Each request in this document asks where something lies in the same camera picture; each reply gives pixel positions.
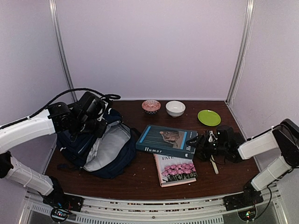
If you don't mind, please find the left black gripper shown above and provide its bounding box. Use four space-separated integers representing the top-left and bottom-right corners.
74 117 108 138

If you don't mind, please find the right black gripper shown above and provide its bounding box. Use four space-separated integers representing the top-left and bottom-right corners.
186 134 228 161

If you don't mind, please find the blue Humor book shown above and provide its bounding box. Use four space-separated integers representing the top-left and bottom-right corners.
136 125 198 160

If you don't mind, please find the navy blue backpack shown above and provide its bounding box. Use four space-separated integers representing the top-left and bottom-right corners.
56 109 141 179

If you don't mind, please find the black pencil case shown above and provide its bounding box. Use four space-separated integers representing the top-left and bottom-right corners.
231 133 245 144

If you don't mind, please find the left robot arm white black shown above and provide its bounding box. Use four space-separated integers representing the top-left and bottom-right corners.
0 102 108 207

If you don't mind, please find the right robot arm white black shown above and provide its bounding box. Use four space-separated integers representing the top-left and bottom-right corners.
187 119 299 206

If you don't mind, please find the green plate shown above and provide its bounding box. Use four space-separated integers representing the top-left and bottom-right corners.
198 110 221 126

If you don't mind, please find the cream yellow marker pen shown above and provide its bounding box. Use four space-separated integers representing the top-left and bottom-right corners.
210 155 219 175

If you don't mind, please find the white ceramic bowl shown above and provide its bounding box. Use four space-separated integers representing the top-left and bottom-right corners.
165 101 186 118

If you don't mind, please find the pink flower Fate book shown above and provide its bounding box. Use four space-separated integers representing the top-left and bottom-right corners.
154 154 198 188

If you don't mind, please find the red patterned bowl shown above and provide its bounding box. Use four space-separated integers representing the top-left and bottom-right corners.
142 99 161 115

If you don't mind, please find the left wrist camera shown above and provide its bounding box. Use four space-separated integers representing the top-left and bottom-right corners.
73 91 108 121

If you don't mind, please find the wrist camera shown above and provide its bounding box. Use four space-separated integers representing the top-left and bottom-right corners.
206 125 234 150
73 91 108 121

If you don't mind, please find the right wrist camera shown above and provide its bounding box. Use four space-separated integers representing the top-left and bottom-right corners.
206 125 234 150

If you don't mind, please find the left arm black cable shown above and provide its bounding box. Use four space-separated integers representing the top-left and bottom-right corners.
0 87 121 129

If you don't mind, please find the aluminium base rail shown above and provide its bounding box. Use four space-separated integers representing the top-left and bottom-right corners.
22 183 287 224

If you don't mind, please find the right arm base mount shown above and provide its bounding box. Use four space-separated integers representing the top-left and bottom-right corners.
223 193 263 222

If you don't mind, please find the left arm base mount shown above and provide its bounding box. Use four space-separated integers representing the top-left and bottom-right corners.
40 194 84 224

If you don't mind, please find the left aluminium frame post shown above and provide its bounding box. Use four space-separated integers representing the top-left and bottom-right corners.
49 0 74 89

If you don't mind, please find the aluminium frame post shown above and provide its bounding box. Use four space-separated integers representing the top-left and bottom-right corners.
49 0 74 89
226 0 255 105

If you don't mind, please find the right aluminium frame post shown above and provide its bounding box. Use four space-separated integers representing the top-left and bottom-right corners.
226 0 255 105

